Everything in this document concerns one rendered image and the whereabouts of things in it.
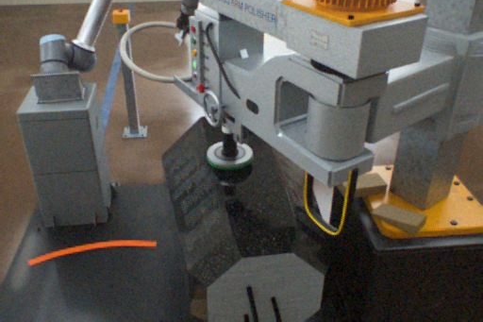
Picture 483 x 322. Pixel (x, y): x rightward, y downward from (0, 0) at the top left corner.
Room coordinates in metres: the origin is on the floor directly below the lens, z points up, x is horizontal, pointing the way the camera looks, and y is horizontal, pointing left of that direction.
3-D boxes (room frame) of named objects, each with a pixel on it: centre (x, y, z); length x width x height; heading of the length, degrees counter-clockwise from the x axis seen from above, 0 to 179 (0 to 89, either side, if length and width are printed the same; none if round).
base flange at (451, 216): (1.75, -0.82, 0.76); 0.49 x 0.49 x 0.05; 6
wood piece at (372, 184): (1.77, -0.56, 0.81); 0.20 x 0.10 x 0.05; 104
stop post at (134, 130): (3.70, 0.94, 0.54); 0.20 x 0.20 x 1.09; 6
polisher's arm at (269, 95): (1.56, -0.15, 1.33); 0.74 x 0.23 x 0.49; 33
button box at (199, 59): (1.89, 0.18, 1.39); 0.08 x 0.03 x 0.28; 33
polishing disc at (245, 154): (1.90, 0.05, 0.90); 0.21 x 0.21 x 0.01
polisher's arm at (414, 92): (1.62, -0.66, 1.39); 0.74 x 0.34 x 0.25; 129
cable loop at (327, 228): (1.34, -0.31, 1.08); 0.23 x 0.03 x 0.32; 33
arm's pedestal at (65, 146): (2.62, 1.11, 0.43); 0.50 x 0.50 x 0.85; 8
